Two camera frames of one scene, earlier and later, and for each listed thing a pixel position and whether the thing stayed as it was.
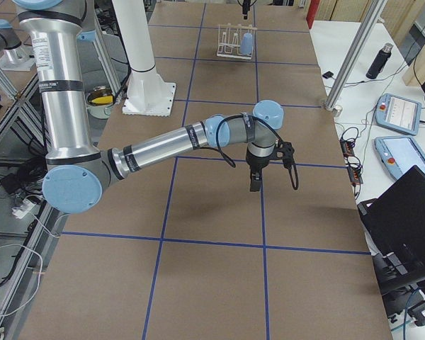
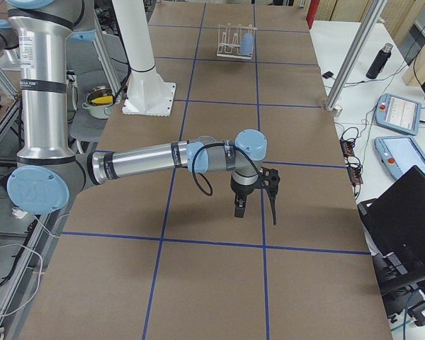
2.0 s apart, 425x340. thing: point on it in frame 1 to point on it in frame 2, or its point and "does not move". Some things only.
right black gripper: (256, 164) to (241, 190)
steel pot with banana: (99, 102) does not move
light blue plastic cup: (247, 44) does not move
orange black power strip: (353, 166) does not move
